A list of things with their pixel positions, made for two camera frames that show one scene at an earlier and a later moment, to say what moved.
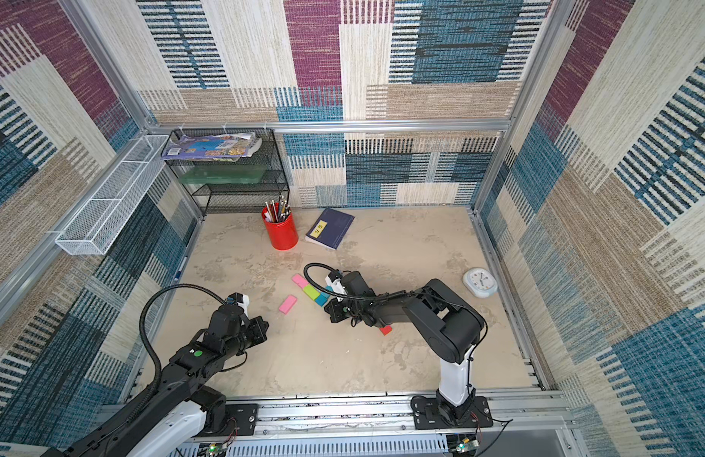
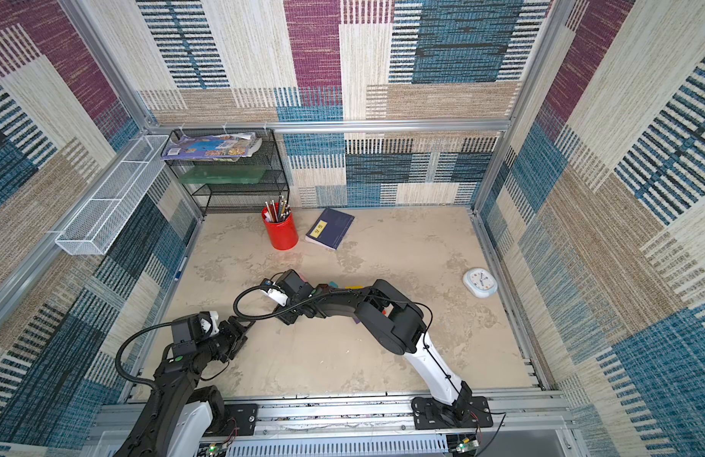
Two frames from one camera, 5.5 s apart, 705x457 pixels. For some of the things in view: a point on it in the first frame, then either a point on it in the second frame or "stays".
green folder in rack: x=231 y=174 stays
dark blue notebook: x=330 y=228 stays
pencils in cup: x=277 y=211 stays
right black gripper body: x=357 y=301 -> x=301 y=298
